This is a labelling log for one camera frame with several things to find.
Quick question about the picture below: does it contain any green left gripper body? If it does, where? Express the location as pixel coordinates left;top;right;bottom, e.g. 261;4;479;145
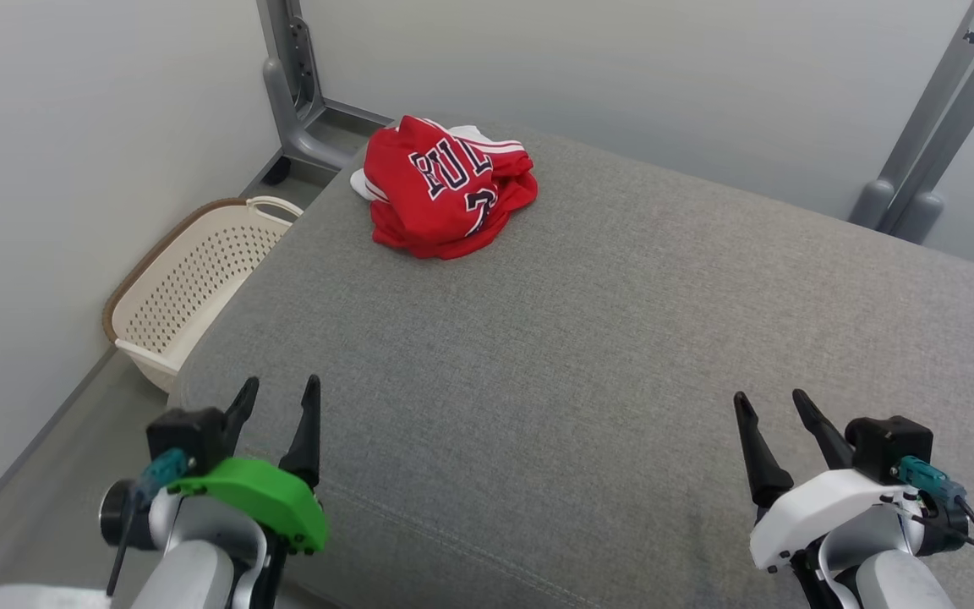
167;457;329;555

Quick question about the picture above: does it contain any grey double metal frame post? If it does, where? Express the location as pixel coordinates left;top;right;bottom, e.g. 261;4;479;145
848;0;974;246

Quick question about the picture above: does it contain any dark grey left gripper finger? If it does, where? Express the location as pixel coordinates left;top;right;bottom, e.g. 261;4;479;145
221;376;260;458
278;375;322;491

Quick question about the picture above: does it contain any red Bulls basketball jersey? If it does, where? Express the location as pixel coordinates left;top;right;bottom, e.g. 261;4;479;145
350;116;539;261

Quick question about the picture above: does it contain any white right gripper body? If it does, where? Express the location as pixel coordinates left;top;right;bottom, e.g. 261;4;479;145
749;468;919;573

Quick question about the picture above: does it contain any grey metal frame rail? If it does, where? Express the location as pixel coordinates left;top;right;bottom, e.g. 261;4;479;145
256;0;395;170

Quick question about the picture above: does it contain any cream perforated laundry basket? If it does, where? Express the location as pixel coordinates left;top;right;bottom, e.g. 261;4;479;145
102;196;304;394

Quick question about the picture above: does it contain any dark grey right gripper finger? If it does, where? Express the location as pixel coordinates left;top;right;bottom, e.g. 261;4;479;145
792;389;856;470
733;392;795;513

